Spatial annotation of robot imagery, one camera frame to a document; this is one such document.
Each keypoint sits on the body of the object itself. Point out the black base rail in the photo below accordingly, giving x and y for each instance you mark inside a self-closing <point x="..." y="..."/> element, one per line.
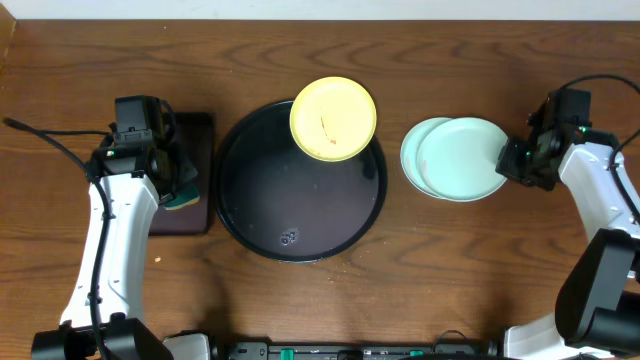
<point x="451" y="344"/>

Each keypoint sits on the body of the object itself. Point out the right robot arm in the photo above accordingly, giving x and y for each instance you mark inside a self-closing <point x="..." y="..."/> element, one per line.
<point x="594" y="313"/>

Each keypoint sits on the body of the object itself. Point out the dark rectangular tray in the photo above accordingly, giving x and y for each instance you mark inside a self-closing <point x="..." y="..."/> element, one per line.
<point x="196" y="132"/>

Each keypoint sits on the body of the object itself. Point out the mint plate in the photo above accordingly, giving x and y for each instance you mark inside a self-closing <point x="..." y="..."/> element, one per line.
<point x="409" y="149"/>
<point x="457" y="160"/>

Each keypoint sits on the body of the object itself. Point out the yellow plate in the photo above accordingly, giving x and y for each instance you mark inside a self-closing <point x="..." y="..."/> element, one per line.
<point x="333" y="119"/>

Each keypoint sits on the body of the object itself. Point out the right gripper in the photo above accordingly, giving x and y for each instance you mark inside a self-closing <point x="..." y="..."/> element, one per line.
<point x="507" y="164"/>

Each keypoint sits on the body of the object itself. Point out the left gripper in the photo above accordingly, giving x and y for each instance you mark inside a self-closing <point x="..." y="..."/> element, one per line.
<point x="187" y="170"/>

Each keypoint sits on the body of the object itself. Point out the green yellow sponge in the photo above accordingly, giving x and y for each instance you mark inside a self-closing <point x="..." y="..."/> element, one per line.
<point x="188" y="195"/>

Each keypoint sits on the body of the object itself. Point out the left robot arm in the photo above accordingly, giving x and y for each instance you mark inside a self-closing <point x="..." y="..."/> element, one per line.
<point x="105" y="313"/>

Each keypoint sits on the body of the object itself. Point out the round black tray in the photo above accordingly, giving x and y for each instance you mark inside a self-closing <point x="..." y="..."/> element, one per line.
<point x="281" y="203"/>

